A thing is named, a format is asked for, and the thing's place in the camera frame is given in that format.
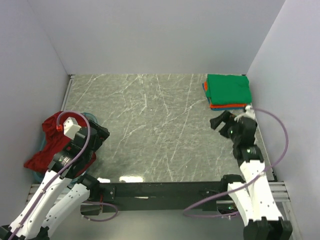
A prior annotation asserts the green t shirt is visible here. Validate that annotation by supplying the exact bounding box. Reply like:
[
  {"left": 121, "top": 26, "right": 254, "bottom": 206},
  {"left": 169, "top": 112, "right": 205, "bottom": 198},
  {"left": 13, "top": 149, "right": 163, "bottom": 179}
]
[{"left": 206, "top": 74, "right": 252, "bottom": 105}]

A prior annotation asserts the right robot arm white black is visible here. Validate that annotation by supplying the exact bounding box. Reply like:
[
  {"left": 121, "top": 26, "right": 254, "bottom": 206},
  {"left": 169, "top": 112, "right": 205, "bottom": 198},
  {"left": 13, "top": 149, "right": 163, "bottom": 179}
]
[{"left": 209, "top": 109, "right": 293, "bottom": 240}]

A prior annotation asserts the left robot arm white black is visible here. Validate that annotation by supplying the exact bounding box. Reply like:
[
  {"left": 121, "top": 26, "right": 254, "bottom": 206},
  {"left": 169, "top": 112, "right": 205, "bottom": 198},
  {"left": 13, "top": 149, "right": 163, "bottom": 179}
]
[{"left": 0, "top": 118, "right": 110, "bottom": 240}]

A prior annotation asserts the folded blue t shirt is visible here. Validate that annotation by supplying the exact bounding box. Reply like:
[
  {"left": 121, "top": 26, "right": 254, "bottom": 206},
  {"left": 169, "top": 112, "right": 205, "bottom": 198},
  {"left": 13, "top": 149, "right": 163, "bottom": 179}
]
[{"left": 206, "top": 96, "right": 247, "bottom": 111}]

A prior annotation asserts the folded orange t shirt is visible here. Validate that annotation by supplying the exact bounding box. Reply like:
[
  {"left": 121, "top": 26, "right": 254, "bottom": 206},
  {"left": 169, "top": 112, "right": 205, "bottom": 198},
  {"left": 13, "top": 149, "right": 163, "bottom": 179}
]
[{"left": 202, "top": 81, "right": 247, "bottom": 111}]

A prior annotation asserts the black base crossbar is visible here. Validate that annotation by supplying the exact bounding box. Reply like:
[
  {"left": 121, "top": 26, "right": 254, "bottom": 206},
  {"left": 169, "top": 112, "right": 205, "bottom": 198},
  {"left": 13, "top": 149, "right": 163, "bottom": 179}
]
[{"left": 88, "top": 181, "right": 224, "bottom": 211}]

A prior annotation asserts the dark red t shirt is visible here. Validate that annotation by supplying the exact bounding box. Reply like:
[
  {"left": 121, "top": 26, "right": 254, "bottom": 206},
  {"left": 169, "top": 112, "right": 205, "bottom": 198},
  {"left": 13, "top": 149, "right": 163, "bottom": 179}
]
[{"left": 23, "top": 111, "right": 97, "bottom": 179}]

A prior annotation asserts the clear blue plastic bin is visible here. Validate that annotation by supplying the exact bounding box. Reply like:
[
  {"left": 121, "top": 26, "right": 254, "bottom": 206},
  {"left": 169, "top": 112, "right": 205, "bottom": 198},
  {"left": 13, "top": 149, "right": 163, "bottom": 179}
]
[{"left": 32, "top": 112, "right": 99, "bottom": 186}]

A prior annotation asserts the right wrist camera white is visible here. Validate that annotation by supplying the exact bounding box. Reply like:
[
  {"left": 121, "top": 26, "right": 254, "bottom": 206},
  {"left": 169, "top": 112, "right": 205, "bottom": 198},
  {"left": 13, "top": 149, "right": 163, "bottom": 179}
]
[{"left": 234, "top": 105, "right": 256, "bottom": 122}]

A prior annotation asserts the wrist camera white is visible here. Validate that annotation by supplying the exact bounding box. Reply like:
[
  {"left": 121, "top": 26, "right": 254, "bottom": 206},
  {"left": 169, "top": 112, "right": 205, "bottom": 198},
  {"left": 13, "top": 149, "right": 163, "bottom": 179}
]
[
  {"left": 234, "top": 105, "right": 256, "bottom": 122},
  {"left": 56, "top": 117, "right": 82, "bottom": 140}
]

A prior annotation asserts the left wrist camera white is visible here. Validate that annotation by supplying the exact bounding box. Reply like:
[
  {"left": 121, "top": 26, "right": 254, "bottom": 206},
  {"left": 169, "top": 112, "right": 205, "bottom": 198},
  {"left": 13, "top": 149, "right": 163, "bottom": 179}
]
[{"left": 56, "top": 117, "right": 82, "bottom": 140}]

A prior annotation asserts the aluminium rail frame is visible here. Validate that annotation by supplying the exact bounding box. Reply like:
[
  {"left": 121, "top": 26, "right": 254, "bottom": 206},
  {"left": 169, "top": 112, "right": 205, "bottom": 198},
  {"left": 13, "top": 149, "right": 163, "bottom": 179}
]
[{"left": 27, "top": 181, "right": 301, "bottom": 240}]

